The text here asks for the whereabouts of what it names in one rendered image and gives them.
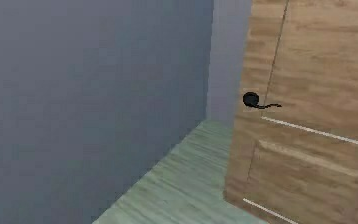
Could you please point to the brown wooden room door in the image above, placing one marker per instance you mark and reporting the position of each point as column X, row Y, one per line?
column 313, row 83

